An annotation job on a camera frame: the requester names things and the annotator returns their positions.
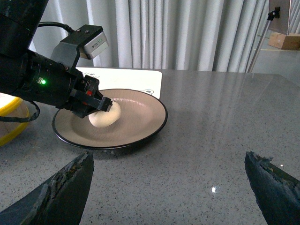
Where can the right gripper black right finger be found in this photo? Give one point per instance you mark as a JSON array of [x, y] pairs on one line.
[[277, 193]]

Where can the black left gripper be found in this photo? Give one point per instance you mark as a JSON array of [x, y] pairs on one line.
[[86, 99]]

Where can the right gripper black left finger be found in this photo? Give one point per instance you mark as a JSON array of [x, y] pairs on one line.
[[60, 200]]

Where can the white steamed bun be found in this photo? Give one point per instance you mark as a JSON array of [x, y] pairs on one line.
[[103, 119]]

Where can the brown plate with black rim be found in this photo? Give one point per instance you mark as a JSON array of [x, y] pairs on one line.
[[142, 116]]

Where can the white bear print tray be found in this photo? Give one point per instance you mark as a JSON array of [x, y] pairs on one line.
[[148, 81]]

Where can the yellow rimmed bamboo steamer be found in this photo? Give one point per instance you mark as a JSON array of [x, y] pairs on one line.
[[11, 106]]

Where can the grey pleated curtain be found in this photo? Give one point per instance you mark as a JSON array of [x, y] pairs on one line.
[[203, 35]]

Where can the brown cardboard box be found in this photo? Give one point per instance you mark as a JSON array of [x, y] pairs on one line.
[[285, 42]]

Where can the grey reflector panel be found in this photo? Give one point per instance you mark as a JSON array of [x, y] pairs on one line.
[[281, 20]]

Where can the metal light stand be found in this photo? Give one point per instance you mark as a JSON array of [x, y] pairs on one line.
[[271, 15]]

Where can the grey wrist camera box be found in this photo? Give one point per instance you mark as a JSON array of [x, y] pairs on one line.
[[86, 42]]

